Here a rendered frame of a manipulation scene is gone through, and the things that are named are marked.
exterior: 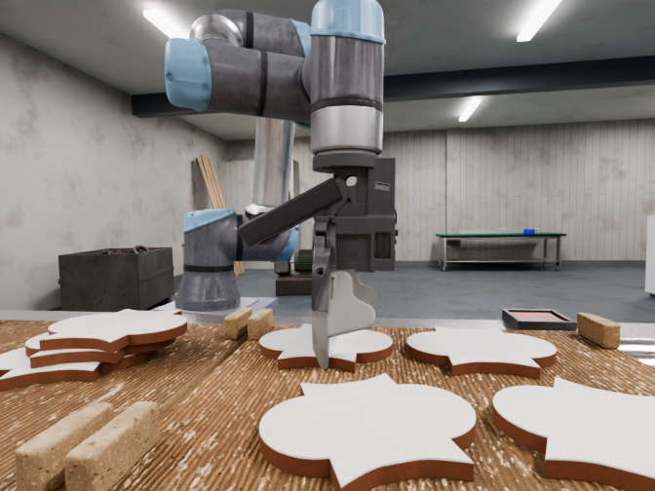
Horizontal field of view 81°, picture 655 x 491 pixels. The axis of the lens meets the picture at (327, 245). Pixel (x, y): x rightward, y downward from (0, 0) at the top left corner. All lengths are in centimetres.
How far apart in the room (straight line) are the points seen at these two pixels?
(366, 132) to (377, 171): 4
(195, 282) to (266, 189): 26
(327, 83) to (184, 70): 16
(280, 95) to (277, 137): 39
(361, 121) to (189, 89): 20
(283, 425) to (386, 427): 7
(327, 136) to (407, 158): 865
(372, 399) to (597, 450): 13
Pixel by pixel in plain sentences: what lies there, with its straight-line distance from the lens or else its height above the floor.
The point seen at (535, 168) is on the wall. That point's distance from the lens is 951.
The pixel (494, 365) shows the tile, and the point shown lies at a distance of 39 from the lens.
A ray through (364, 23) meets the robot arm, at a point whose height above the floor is 126.
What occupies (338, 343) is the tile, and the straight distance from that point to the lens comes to 42.
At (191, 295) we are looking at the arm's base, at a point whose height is 91.
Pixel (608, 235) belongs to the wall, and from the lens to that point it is 1004.
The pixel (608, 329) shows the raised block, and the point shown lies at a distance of 51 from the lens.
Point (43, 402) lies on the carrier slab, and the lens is 40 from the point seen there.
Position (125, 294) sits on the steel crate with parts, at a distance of 473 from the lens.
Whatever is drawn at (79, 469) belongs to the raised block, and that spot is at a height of 96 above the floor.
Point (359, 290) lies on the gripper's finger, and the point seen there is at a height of 99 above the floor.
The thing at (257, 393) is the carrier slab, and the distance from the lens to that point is 35.
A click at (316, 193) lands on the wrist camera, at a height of 110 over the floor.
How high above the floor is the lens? 108
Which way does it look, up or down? 4 degrees down
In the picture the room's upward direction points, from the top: 1 degrees counter-clockwise
